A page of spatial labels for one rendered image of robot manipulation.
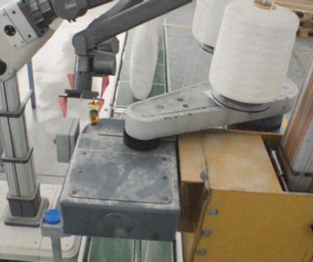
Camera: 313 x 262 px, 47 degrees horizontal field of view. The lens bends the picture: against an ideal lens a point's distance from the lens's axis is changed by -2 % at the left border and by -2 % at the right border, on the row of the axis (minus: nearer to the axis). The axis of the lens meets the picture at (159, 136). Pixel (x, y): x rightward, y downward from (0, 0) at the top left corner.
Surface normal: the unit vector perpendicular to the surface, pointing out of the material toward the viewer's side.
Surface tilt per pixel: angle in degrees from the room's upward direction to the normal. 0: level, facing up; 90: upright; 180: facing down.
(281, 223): 90
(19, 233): 0
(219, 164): 0
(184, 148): 0
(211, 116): 90
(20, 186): 90
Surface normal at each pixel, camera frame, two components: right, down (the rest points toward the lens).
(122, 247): 0.11, -0.81
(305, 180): 0.01, 0.58
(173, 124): 0.42, 0.56
